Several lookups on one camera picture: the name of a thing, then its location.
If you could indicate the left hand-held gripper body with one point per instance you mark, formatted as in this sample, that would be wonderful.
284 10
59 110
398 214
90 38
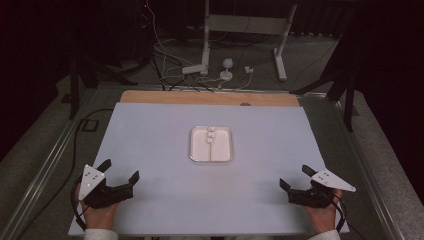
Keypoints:
100 195

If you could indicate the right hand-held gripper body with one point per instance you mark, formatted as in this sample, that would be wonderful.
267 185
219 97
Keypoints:
313 195

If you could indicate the thin wooden skewer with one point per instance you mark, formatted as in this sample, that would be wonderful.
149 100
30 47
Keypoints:
211 151

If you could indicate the white square tray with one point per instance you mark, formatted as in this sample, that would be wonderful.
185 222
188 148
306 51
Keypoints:
211 146

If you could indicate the person's left hand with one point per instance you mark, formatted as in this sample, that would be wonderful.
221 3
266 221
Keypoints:
99 216

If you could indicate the person's right hand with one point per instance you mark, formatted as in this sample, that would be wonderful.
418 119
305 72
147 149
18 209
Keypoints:
321 216

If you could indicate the pale blue table mat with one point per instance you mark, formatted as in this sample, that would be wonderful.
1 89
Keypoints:
160 166

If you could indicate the black metal stand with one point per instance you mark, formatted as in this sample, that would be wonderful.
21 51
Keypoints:
348 96
74 90

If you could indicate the small white plug adapter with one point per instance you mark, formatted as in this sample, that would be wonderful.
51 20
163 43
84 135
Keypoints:
248 69

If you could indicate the white power strip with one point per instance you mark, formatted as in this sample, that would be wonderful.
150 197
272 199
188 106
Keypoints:
194 69

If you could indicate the small white round webcam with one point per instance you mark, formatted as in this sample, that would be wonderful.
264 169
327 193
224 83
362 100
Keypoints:
227 68

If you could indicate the black square floor frame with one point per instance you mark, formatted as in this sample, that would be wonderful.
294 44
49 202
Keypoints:
90 125

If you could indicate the silver metal floor rail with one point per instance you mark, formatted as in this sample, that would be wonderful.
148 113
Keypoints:
366 173
43 170

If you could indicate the white metal stand frame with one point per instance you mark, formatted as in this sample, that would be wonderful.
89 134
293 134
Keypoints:
246 25

